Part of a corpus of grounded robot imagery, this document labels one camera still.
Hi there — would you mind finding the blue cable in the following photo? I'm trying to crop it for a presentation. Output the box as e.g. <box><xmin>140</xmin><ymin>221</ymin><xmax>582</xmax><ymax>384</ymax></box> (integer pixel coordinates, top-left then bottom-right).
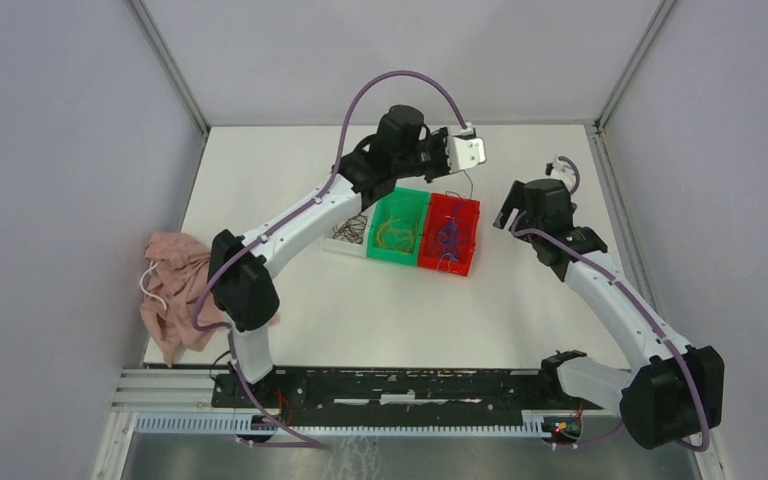
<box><xmin>433</xmin><ymin>198</ymin><xmax>475</xmax><ymax>274</ymax></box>

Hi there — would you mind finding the yellow cable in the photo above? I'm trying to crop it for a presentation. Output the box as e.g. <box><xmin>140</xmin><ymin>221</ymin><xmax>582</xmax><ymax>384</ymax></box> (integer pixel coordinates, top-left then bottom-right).
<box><xmin>373</xmin><ymin>208</ymin><xmax>425</xmax><ymax>256</ymax></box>

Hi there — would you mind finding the brown cable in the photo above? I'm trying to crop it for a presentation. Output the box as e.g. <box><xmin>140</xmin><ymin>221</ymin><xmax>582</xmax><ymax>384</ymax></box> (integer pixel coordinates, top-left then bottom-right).
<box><xmin>332</xmin><ymin>213</ymin><xmax>369</xmax><ymax>245</ymax></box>

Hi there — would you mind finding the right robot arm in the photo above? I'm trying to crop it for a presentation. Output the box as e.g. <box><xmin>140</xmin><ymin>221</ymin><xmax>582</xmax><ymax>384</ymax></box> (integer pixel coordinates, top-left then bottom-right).
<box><xmin>494</xmin><ymin>178</ymin><xmax>725</xmax><ymax>453</ymax></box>

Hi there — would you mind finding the red plastic bin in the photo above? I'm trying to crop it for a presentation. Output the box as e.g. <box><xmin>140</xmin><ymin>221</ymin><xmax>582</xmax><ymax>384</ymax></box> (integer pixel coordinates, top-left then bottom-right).
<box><xmin>418</xmin><ymin>193</ymin><xmax>480</xmax><ymax>277</ymax></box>

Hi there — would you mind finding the green plastic bin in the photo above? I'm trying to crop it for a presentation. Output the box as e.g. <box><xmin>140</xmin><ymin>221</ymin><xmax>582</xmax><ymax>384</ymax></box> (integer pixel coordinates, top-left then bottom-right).
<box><xmin>366</xmin><ymin>187</ymin><xmax>431</xmax><ymax>267</ymax></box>

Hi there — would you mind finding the clear plastic bin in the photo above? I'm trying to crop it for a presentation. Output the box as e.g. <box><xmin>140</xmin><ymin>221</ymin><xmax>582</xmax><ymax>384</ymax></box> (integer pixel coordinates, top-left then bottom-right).
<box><xmin>319</xmin><ymin>213</ymin><xmax>370</xmax><ymax>258</ymax></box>

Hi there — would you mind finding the pink cloth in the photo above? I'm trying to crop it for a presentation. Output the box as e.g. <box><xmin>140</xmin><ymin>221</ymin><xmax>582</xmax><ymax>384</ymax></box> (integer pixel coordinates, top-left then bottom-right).
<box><xmin>138</xmin><ymin>231</ymin><xmax>230</xmax><ymax>367</ymax></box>

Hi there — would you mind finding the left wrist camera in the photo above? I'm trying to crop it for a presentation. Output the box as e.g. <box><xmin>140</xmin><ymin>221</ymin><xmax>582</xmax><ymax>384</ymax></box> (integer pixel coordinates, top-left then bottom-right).
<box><xmin>447</xmin><ymin>130</ymin><xmax>487</xmax><ymax>172</ymax></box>

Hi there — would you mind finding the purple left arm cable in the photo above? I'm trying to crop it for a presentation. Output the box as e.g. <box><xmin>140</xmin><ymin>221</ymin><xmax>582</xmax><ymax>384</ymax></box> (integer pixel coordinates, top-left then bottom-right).
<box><xmin>190</xmin><ymin>70</ymin><xmax>475</xmax><ymax>448</ymax></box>

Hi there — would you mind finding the white slotted cable duct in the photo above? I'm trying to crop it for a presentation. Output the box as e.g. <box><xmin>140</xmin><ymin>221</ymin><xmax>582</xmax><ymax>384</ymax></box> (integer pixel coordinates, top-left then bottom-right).
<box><xmin>133</xmin><ymin>411</ymin><xmax>548</xmax><ymax>440</ymax></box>

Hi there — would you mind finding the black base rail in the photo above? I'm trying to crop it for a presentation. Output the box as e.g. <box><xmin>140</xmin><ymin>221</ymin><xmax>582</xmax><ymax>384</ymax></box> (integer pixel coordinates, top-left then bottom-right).
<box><xmin>211</xmin><ymin>366</ymin><xmax>597</xmax><ymax>428</ymax></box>

